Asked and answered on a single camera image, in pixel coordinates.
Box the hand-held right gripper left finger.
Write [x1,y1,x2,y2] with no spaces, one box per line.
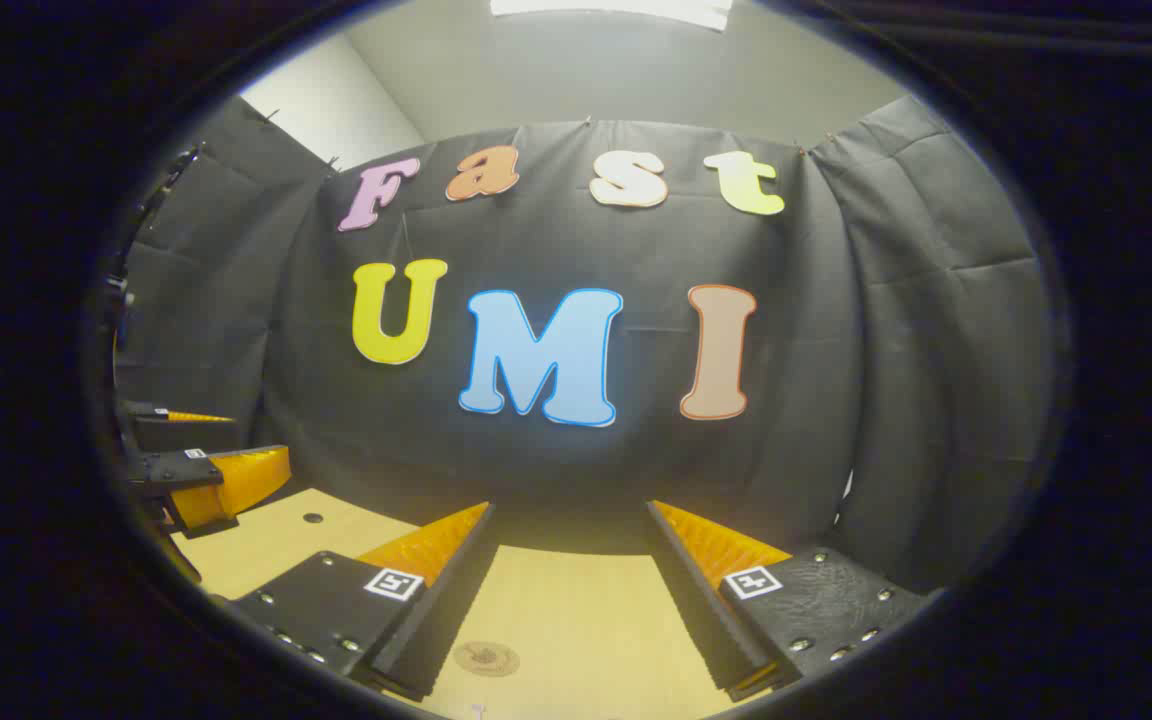
[231,502,497,701]

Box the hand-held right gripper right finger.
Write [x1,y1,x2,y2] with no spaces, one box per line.
[646,500,932,701]

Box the light wooden desktop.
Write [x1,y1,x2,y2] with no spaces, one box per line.
[171,488,737,720]

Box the black backdrop cloth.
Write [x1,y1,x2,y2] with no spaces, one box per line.
[111,95,1052,591]

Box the white ceiling light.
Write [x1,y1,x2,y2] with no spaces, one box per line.
[489,0,734,31]

